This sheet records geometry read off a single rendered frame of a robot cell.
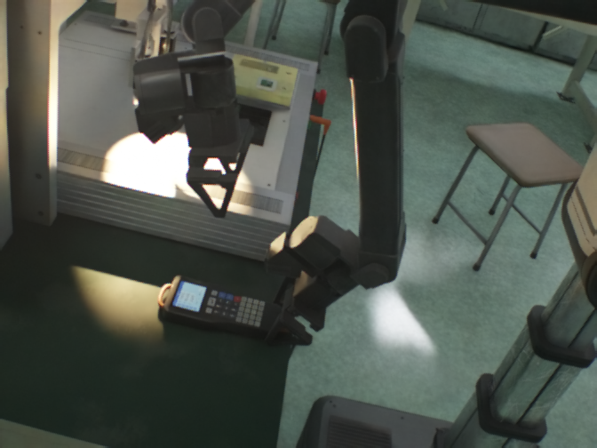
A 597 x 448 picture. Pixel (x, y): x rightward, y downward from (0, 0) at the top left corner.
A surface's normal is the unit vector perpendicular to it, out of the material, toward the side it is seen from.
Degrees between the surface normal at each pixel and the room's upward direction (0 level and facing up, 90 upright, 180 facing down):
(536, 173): 14
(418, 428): 0
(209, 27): 66
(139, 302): 0
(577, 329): 90
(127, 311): 0
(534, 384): 90
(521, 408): 90
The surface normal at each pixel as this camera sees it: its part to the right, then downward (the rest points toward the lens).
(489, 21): -0.11, 0.59
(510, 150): 0.09, -0.75
